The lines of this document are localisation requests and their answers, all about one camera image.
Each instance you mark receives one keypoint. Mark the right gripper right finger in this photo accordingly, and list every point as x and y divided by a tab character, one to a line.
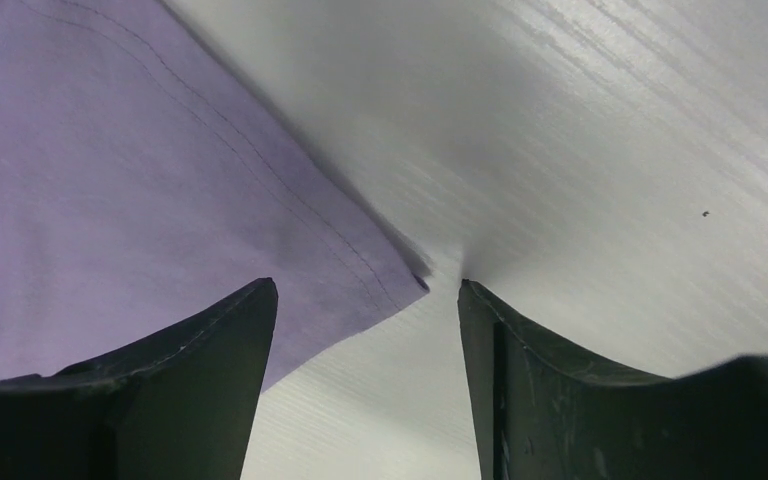
544	407

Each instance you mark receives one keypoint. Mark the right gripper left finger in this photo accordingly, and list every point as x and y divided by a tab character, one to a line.
177	404

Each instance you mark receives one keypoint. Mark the purple t shirt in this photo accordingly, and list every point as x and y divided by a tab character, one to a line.
140	182

